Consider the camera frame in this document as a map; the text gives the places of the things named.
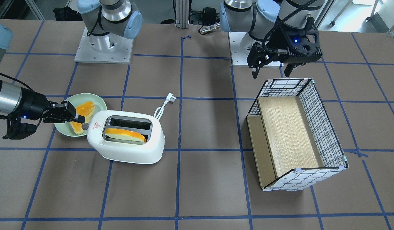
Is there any wire mesh storage basket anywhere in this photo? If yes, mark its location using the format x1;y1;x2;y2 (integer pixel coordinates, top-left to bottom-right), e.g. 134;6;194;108
246;78;349;192

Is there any toast slice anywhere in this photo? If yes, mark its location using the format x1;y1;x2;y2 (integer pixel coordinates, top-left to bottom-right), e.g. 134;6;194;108
69;101;95;134
105;128;147;142

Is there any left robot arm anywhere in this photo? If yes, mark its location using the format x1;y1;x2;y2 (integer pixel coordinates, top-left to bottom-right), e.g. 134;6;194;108
219;0;324;78

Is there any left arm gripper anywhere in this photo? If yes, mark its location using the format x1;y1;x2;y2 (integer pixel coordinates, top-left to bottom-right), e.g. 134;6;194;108
247;22;322;79

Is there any white power plug cable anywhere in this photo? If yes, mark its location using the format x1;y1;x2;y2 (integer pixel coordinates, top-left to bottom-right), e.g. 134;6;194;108
153;93;177;121

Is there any green plate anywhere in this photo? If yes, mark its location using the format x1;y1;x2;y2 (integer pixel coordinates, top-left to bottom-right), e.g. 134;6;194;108
55;93;107;137

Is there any wooden shelf board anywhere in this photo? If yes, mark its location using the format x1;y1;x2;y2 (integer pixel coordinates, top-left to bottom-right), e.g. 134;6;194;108
246;96;323;191

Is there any toast slice on plate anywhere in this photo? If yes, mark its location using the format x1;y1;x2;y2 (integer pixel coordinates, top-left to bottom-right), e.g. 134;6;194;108
69;101;95;134

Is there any white two-slot toaster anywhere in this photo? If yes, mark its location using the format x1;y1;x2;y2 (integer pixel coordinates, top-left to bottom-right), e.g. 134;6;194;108
87;110;165;164

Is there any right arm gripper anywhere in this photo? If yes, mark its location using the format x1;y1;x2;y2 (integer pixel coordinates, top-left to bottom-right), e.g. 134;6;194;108
41;101;86;124

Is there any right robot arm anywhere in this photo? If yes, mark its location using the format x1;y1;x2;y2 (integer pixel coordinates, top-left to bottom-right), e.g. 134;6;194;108
0;80;86;140

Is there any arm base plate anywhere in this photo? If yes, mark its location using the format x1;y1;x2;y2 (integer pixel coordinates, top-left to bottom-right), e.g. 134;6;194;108
228;31;284;68
74;28;134;64

